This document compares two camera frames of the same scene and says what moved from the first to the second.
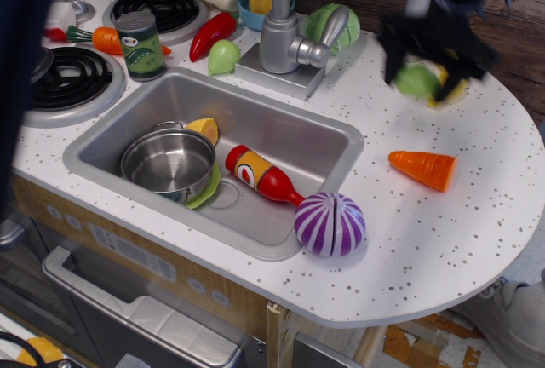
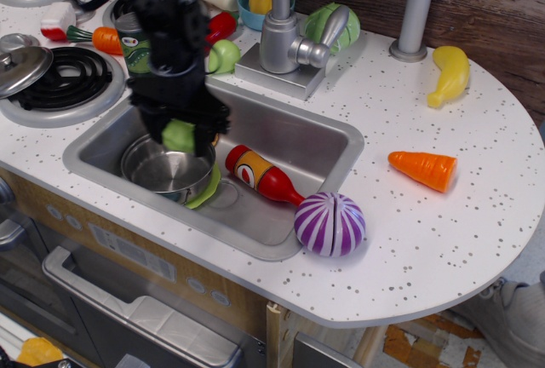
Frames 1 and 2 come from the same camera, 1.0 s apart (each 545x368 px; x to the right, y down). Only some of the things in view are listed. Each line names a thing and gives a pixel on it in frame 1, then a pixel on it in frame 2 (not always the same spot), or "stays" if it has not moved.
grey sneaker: x=511 y=315 stays
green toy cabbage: x=315 y=22 stays
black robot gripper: x=443 y=27 -> x=175 y=89
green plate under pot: x=215 y=182 stays
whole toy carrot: x=104 y=38 stays
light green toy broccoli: x=416 y=79 -> x=179 y=135
